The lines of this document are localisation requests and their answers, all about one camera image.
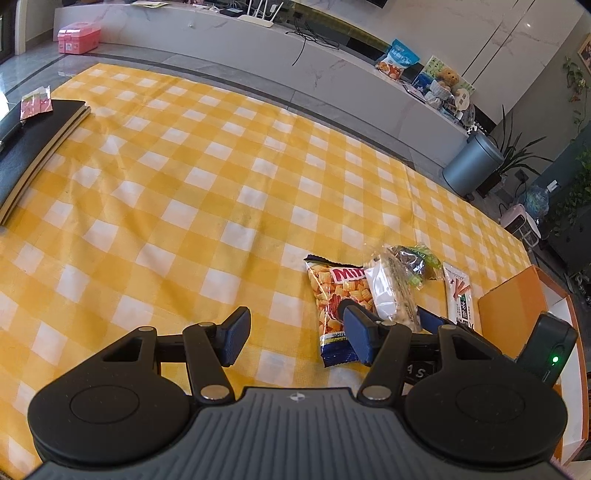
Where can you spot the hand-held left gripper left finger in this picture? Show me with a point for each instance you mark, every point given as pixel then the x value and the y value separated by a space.
pixel 235 339

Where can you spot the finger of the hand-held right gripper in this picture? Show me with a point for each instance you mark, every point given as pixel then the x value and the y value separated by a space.
pixel 431 321
pixel 346 305

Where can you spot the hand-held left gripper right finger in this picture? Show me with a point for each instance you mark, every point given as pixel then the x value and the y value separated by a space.
pixel 360 337

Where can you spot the red orange snack packet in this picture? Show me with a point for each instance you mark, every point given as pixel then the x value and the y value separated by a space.
pixel 330 295

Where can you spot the orange cardboard box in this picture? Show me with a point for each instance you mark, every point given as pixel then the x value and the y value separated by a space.
pixel 508 304

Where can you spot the white stick snack packet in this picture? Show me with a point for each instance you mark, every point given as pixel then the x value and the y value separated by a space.
pixel 459 295

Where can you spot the green snack packet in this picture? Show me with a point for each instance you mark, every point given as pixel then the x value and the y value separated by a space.
pixel 415 263

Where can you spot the pink plastic stool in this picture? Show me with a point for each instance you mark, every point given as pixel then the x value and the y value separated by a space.
pixel 521 224

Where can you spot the blue water bottle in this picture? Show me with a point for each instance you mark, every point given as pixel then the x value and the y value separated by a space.
pixel 538 203

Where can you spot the leafy floor plant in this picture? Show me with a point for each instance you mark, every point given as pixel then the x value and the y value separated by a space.
pixel 575 203

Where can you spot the grey blue trash bin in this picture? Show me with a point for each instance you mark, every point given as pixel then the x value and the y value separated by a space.
pixel 473 164

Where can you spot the yellow checked tablecloth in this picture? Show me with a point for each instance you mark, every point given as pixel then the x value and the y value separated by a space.
pixel 184 184

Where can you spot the potted green plant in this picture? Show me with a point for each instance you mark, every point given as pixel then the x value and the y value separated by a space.
pixel 515 154

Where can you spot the round hand fan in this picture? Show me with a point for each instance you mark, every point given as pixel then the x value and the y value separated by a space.
pixel 464 99

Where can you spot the blue snack bag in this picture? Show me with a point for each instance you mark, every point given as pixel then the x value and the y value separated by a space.
pixel 399 57

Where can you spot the hanging vine plant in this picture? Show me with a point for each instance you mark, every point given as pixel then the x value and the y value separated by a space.
pixel 575 83

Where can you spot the black notebook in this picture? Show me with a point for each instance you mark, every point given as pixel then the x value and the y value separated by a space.
pixel 37 138

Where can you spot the white marble TV cabinet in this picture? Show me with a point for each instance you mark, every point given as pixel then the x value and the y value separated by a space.
pixel 231 46

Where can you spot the white router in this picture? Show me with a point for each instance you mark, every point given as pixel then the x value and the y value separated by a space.
pixel 261 14

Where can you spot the pink flat packet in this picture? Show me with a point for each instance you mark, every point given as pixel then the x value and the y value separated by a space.
pixel 37 101

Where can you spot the pink storage box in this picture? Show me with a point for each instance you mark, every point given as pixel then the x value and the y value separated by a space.
pixel 78 38

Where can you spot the wooden picture frame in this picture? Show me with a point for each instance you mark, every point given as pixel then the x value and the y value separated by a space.
pixel 585 50

